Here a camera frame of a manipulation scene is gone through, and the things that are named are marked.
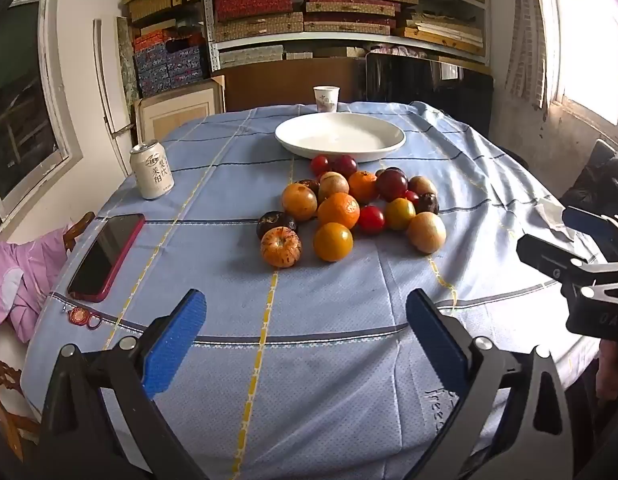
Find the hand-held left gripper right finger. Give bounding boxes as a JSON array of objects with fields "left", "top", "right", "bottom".
[{"left": 405, "top": 287, "right": 575, "bottom": 480}]

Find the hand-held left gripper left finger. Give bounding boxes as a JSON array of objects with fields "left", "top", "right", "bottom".
[{"left": 39, "top": 288, "right": 210, "bottom": 480}]

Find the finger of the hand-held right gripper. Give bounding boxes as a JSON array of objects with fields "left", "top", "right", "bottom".
[
  {"left": 516, "top": 233, "right": 618, "bottom": 287},
  {"left": 562, "top": 206, "right": 618, "bottom": 262}
]

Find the large tan sapodilla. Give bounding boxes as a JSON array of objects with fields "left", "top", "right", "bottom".
[{"left": 407, "top": 211, "right": 447, "bottom": 254}]

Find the yellow green tomato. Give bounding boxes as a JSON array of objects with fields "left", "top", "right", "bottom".
[{"left": 385, "top": 198, "right": 416, "bottom": 231}]

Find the striped orange persimmon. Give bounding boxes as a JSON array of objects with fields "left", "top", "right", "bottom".
[{"left": 260, "top": 227, "right": 303, "bottom": 269}]

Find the yellow orange tomato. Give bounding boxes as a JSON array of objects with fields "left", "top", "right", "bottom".
[{"left": 313, "top": 222, "right": 354, "bottom": 263}]

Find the dark red plum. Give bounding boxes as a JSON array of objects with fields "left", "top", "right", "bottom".
[
  {"left": 331, "top": 155, "right": 359, "bottom": 178},
  {"left": 375, "top": 170, "right": 409, "bottom": 202}
]

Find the orange mandarin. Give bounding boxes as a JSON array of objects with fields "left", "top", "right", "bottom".
[
  {"left": 348, "top": 171, "right": 379, "bottom": 204},
  {"left": 317, "top": 192, "right": 361, "bottom": 230}
]

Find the speckled orange persimmon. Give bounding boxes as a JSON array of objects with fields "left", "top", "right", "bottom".
[{"left": 281, "top": 183, "right": 318, "bottom": 222}]

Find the white oval plate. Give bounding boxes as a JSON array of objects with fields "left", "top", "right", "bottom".
[{"left": 274, "top": 112, "right": 406, "bottom": 162}]

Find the person's right hand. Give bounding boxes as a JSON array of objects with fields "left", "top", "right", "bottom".
[{"left": 596, "top": 346, "right": 618, "bottom": 402}]

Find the black jacket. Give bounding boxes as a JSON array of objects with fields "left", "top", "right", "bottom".
[{"left": 559, "top": 140, "right": 618, "bottom": 221}]

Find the red cased smartphone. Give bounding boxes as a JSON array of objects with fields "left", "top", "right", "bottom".
[{"left": 67, "top": 213, "right": 146, "bottom": 303}]

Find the white framed window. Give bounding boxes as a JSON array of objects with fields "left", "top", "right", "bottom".
[
  {"left": 536, "top": 0, "right": 618, "bottom": 133},
  {"left": 0, "top": 0, "right": 84, "bottom": 241}
]

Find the pink clothing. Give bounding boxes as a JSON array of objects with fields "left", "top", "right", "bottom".
[{"left": 0, "top": 230, "right": 70, "bottom": 343}]

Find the white beverage can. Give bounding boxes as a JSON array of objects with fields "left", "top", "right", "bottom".
[{"left": 129, "top": 140, "right": 175, "bottom": 201}]

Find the beige curtain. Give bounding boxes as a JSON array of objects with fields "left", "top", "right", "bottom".
[{"left": 504, "top": 0, "right": 557, "bottom": 111}]

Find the black flat screen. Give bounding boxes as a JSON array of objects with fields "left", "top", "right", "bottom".
[{"left": 364, "top": 51, "right": 495, "bottom": 136}]

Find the light wooden framed panel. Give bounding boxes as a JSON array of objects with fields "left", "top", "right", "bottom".
[{"left": 134, "top": 76, "right": 227, "bottom": 146}]

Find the white paper cup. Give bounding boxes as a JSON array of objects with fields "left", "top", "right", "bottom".
[{"left": 313, "top": 85, "right": 340, "bottom": 113}]

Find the brown wooden board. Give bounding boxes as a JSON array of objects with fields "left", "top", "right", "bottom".
[{"left": 224, "top": 57, "right": 367, "bottom": 113}]

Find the stack of blue patterned boxes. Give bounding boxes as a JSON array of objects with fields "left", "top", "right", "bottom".
[{"left": 133, "top": 30, "right": 212, "bottom": 98}]

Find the white plastic conduit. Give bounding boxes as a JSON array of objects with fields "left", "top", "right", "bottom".
[{"left": 92, "top": 18, "right": 140, "bottom": 177}]

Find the green marbled panel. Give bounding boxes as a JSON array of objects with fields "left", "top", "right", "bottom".
[{"left": 116, "top": 16, "right": 140, "bottom": 106}]

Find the white metal shelf rack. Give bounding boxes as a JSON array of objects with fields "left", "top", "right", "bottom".
[{"left": 201, "top": 0, "right": 492, "bottom": 73}]

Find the stack of flat woven boxes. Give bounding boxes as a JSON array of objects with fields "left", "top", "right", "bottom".
[{"left": 209, "top": 0, "right": 490, "bottom": 68}]

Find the red key ring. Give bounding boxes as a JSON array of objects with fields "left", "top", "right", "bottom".
[{"left": 64, "top": 305, "right": 102, "bottom": 331}]

